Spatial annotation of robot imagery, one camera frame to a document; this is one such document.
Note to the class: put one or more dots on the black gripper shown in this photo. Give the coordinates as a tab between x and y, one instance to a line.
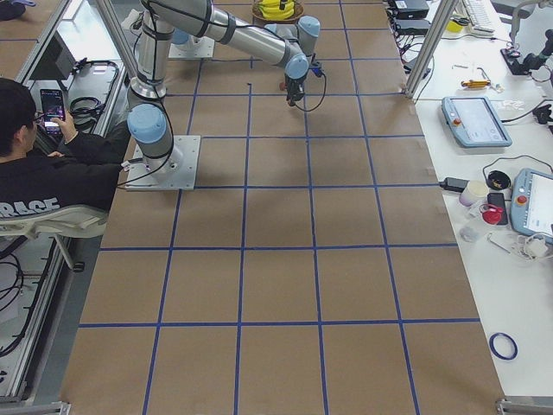
295	84

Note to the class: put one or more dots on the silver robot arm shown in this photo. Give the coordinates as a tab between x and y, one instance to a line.
190	29

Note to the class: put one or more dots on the wicker fruit basket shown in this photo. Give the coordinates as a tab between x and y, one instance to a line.
298	13

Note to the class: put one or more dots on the yellow banana bunch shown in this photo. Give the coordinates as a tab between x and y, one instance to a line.
276	9

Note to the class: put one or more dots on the black power adapter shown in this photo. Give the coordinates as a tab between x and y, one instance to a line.
453	184

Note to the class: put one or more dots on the blue teach pendant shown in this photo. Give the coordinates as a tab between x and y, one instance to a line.
474	122
531	208

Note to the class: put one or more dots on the white paper cup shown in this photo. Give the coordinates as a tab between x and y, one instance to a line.
475	191

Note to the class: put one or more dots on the person in black jacket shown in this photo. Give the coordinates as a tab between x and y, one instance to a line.
83	171

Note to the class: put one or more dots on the red round object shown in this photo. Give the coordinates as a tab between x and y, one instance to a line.
493	215

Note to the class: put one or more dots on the black smartphone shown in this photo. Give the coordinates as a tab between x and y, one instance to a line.
52	105

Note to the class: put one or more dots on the grey office chair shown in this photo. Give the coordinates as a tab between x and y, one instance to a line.
79	221

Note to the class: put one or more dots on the blue tape roll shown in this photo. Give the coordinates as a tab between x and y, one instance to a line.
503	346

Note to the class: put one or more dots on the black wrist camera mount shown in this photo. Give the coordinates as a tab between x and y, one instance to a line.
316	69

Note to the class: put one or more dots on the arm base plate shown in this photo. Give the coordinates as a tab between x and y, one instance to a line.
173	172
191	48

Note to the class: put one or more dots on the aluminium frame post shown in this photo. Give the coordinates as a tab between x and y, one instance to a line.
443	12

